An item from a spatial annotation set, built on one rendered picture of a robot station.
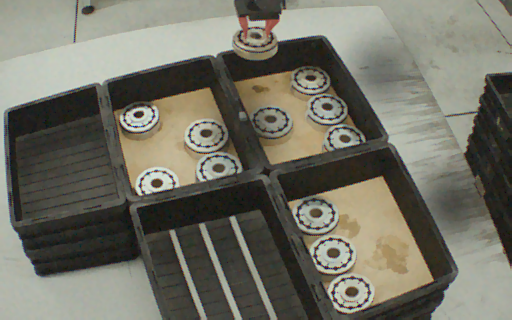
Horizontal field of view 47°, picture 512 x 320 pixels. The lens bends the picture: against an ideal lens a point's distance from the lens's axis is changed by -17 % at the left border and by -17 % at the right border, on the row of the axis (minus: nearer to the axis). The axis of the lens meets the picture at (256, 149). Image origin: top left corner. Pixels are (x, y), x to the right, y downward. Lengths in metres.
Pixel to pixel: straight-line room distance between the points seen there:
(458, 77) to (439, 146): 1.42
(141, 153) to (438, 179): 0.78
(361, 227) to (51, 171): 0.75
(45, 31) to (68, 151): 1.95
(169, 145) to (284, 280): 0.45
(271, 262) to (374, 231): 0.24
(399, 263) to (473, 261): 0.29
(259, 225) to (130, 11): 2.21
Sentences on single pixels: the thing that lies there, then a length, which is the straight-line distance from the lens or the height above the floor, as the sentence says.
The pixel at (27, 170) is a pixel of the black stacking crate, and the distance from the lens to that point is 1.65.
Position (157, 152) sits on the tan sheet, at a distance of 1.61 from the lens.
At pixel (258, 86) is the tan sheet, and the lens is 1.76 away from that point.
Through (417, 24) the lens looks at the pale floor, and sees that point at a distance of 3.54.
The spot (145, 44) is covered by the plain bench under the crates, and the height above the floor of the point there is 0.70.
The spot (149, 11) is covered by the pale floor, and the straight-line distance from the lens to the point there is 3.49.
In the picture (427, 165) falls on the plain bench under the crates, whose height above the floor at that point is 0.70.
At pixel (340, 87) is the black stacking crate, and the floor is 0.87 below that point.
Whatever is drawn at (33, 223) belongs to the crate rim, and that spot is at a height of 0.93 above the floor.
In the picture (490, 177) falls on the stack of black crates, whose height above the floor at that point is 0.28.
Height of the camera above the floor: 2.02
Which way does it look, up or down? 48 degrees down
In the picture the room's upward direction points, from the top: 2 degrees clockwise
